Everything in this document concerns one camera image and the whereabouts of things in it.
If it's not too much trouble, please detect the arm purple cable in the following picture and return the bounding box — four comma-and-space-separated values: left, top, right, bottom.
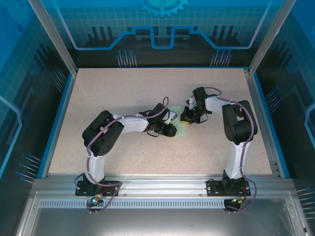
85, 96, 170, 215
203, 86, 258, 215

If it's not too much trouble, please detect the aluminium side rail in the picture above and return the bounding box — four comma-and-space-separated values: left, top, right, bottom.
243, 68, 283, 179

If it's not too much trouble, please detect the cable connector with light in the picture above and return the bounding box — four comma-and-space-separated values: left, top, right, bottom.
89, 193, 104, 207
230, 196, 247, 205

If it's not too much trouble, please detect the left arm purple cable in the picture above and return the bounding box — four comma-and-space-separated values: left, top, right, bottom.
85, 96, 170, 215

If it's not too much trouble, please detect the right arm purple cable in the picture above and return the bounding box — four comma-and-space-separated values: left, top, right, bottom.
203, 86, 258, 215

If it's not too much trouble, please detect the long aluminium base rail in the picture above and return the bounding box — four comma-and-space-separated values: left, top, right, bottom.
31, 173, 295, 197

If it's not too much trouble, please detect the slotted metal cable tray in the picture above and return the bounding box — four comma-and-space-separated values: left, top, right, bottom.
38, 200, 251, 209

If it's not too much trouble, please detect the light green cloth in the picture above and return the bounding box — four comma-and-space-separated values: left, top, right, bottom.
168, 105, 188, 137

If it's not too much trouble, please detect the steel sheet panel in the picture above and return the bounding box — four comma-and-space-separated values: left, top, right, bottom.
14, 191, 311, 236

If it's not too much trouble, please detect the blue table edge strip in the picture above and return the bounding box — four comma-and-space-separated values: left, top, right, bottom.
253, 72, 293, 179
36, 73, 76, 179

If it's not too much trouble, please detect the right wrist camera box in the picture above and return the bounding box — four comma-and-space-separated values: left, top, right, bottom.
186, 94, 197, 109

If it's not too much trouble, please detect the aluminium frame post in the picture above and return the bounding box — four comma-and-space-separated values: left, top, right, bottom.
27, 0, 78, 76
248, 0, 296, 76

